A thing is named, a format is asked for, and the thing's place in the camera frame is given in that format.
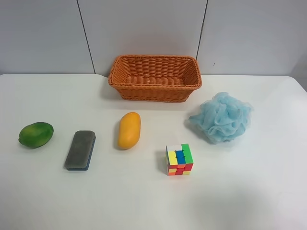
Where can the yellow mango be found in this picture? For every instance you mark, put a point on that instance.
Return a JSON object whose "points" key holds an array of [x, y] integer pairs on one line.
{"points": [[129, 130]]}

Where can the orange wicker basket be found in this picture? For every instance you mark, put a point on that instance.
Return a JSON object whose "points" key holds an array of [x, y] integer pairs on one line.
{"points": [[160, 78]]}

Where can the colourful puzzle cube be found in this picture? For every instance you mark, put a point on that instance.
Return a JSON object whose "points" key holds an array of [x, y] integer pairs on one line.
{"points": [[179, 160]]}

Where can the light blue bath loofah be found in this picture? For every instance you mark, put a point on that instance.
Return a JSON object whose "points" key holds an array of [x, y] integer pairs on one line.
{"points": [[222, 119]]}

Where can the grey blue whiteboard eraser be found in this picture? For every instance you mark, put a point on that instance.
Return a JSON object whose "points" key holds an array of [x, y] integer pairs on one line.
{"points": [[80, 152]]}

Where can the green mango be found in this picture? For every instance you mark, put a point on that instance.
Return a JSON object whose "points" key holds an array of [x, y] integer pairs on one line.
{"points": [[36, 135]]}

